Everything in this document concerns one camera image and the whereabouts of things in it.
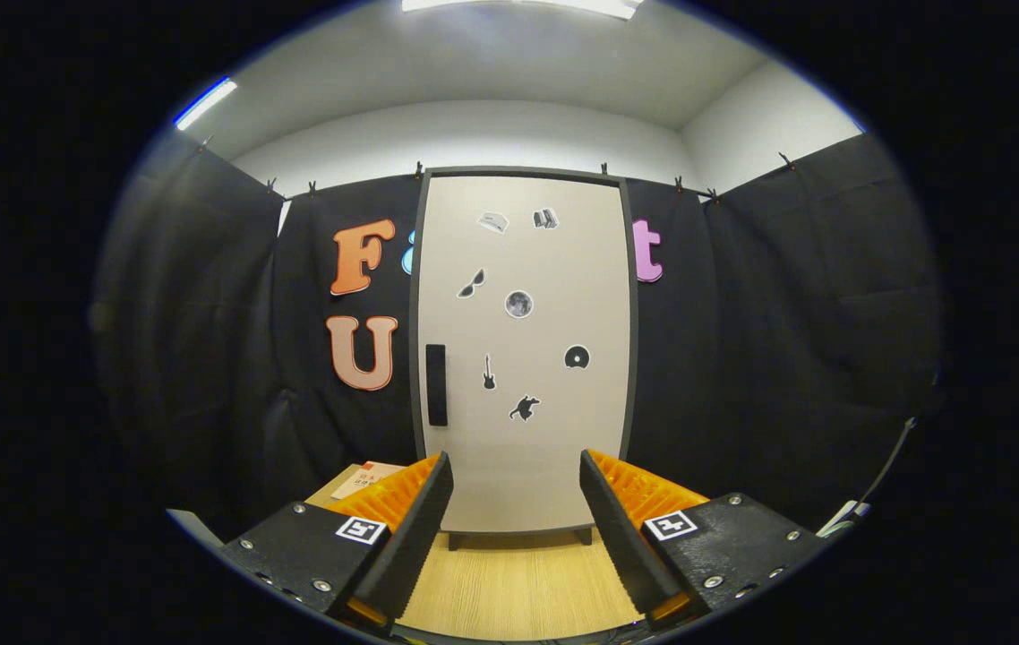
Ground ceiling light strip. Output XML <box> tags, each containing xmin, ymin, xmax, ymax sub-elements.
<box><xmin>174</xmin><ymin>77</ymin><xmax>239</xmax><ymax>132</ymax></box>

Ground black door handle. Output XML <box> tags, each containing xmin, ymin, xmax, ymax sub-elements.
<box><xmin>425</xmin><ymin>344</ymin><xmax>448</xmax><ymax>427</ymax></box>

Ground light grey board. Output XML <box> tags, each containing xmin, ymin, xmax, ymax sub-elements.
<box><xmin>165</xmin><ymin>509</ymin><xmax>224</xmax><ymax>546</ymax></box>

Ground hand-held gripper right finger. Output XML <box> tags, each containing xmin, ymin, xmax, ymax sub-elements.
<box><xmin>578</xmin><ymin>449</ymin><xmax>826</xmax><ymax>628</ymax></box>

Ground beige cover book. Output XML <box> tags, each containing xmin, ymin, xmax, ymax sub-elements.
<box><xmin>330</xmin><ymin>460</ymin><xmax>407</xmax><ymax>501</ymax></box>

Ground thin black stand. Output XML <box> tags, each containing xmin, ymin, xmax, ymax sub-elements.
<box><xmin>863</xmin><ymin>417</ymin><xmax>918</xmax><ymax>516</ymax></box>

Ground ceiling light panel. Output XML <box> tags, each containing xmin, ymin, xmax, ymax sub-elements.
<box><xmin>400</xmin><ymin>0</ymin><xmax>645</xmax><ymax>21</ymax></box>

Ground dark grey shoe cabinet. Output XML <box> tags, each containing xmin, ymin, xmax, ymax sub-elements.
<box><xmin>408</xmin><ymin>166</ymin><xmax>638</xmax><ymax>550</ymax></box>

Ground white sheet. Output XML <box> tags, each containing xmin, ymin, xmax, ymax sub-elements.
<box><xmin>818</xmin><ymin>500</ymin><xmax>870</xmax><ymax>538</ymax></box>

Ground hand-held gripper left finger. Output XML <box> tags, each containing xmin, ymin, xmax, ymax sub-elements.
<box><xmin>218</xmin><ymin>451</ymin><xmax>456</xmax><ymax>628</ymax></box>

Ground black backdrop cloth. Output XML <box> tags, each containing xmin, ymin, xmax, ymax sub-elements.
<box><xmin>90</xmin><ymin>125</ymin><xmax>945</xmax><ymax>538</ymax></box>

